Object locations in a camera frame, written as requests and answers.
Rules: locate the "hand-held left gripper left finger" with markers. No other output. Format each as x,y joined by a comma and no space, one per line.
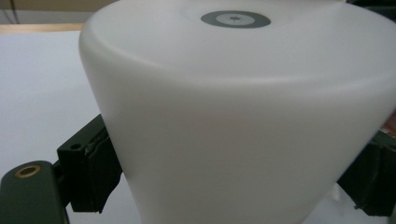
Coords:
87,174

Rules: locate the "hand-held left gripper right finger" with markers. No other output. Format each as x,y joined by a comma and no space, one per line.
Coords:
376,177

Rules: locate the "white table sheet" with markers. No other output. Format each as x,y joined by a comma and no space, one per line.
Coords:
37,93

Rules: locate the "wooden table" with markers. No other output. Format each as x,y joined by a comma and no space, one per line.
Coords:
31,28

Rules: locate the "light wooden furniture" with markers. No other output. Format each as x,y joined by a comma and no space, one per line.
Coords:
62,3

